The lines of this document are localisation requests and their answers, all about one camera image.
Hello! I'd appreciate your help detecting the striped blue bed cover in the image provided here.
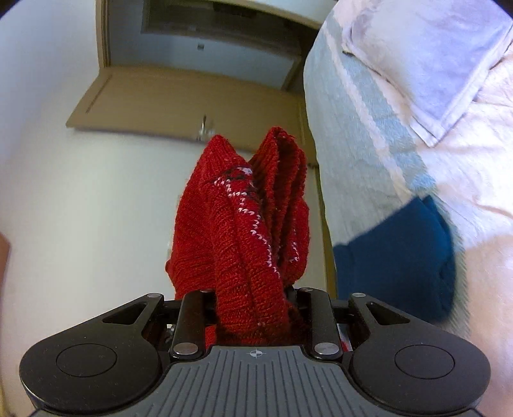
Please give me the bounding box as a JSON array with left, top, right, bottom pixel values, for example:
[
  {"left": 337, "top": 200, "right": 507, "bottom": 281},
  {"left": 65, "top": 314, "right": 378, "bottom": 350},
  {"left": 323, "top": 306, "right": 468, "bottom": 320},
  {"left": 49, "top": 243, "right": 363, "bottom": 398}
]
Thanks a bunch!
[{"left": 302, "top": 6, "right": 437, "bottom": 321}]

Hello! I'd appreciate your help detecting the white folded towel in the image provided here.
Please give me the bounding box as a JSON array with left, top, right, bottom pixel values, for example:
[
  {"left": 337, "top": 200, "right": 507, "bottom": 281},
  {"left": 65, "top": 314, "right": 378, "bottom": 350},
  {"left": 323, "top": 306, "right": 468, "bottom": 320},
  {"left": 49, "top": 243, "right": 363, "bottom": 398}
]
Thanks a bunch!
[{"left": 341, "top": 0, "right": 513, "bottom": 147}]

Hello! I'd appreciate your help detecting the red knitted sweater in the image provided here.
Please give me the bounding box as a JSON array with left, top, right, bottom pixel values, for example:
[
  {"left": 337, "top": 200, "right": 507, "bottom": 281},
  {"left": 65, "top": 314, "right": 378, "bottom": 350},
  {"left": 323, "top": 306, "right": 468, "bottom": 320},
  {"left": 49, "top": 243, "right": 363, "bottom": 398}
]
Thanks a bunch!
[{"left": 165, "top": 127, "right": 312, "bottom": 347}]

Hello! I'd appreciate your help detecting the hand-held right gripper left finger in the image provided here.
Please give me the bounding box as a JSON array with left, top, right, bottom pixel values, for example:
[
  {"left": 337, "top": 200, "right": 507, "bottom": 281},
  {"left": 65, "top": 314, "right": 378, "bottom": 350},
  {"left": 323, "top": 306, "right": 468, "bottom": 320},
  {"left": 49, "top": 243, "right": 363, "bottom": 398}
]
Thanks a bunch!
[{"left": 102, "top": 291, "right": 220, "bottom": 360}]

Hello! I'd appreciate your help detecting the tan wooden door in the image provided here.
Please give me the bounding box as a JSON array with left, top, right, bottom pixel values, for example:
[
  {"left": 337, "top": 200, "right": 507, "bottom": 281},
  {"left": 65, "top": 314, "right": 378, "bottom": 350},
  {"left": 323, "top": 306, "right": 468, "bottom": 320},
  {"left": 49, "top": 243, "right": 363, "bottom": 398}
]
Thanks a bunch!
[{"left": 65, "top": 64, "right": 309, "bottom": 146}]

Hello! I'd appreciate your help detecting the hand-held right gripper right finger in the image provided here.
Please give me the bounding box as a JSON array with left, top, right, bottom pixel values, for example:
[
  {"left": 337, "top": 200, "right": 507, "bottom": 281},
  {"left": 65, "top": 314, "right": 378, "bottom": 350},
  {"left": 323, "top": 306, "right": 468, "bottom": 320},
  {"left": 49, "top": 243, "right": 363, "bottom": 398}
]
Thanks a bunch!
[{"left": 285, "top": 286, "right": 410, "bottom": 360}]

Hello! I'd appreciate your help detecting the metal door handle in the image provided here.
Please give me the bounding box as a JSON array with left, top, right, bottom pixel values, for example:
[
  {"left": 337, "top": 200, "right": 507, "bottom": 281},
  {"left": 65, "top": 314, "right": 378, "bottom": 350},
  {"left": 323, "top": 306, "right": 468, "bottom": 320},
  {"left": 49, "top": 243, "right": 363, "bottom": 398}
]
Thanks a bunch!
[{"left": 196, "top": 114, "right": 216, "bottom": 141}]

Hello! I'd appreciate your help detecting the light pink bedsheet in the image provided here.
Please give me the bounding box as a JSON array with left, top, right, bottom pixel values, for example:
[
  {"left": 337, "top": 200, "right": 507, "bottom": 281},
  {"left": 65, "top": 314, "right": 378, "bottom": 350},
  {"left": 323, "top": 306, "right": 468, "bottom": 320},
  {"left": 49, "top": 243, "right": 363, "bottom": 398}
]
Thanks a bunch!
[{"left": 395, "top": 54, "right": 513, "bottom": 405}]

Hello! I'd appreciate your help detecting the dark blue garment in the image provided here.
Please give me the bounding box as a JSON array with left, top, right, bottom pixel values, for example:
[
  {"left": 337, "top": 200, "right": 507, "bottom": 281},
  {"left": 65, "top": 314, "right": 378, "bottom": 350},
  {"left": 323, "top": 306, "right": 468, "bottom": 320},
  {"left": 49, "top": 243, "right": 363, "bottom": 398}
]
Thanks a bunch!
[{"left": 332, "top": 196, "right": 458, "bottom": 323}]

